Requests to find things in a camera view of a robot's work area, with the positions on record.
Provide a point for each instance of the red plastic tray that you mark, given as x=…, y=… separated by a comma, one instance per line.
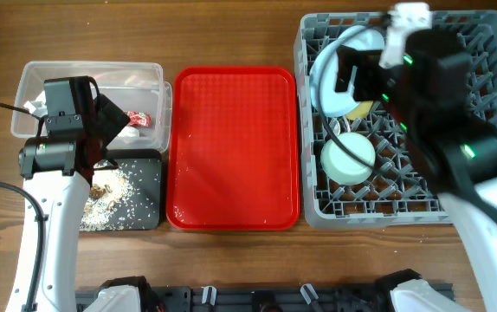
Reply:
x=234, y=156

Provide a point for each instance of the spilled rice and food scraps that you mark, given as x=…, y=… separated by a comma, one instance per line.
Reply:
x=125, y=199

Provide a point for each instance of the white plastic spoon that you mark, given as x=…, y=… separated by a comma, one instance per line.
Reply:
x=335, y=126

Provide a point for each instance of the red candy wrapper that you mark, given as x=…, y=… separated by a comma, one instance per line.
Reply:
x=138, y=119

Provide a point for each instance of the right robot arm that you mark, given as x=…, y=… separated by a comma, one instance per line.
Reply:
x=423, y=84

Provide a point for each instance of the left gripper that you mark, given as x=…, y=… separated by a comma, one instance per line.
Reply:
x=109, y=116

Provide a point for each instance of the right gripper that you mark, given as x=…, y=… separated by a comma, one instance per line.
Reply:
x=368, y=69

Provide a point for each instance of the black plastic bin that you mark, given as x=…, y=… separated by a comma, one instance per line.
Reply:
x=146, y=159

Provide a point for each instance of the light blue plate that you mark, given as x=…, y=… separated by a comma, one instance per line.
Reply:
x=323, y=80

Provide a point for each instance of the white plastic fork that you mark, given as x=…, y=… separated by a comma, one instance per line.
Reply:
x=347, y=125

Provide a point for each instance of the clear plastic storage box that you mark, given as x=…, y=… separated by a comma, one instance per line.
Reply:
x=133, y=86

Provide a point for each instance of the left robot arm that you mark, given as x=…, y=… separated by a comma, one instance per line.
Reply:
x=57, y=166

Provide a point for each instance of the grey dishwasher rack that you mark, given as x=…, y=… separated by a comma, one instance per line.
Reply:
x=403, y=197

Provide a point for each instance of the white tissue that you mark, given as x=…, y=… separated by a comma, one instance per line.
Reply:
x=128, y=133

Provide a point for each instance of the green bowl with food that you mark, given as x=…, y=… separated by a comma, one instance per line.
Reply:
x=343, y=169

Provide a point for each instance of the yellow plastic cup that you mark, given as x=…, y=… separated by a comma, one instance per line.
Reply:
x=360, y=111

